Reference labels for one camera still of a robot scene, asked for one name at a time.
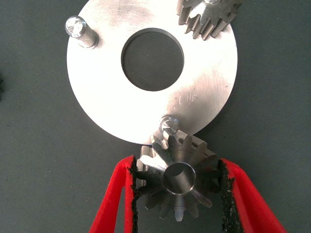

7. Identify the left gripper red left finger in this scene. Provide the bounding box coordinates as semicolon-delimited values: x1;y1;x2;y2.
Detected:
88;155;139;233

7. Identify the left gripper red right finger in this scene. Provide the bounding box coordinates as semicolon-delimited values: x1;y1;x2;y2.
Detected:
219;158;289;233

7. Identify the white bevel gear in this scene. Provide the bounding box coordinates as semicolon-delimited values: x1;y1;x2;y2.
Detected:
136;130;223;223

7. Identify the small steel planetary gear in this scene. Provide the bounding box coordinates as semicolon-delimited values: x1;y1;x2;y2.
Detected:
177;0;243;41

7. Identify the round metal carrier plate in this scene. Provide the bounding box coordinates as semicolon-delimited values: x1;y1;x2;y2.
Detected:
66;0;238;144

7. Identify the dark grey table cloth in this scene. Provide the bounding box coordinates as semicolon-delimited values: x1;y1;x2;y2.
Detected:
0;0;311;233

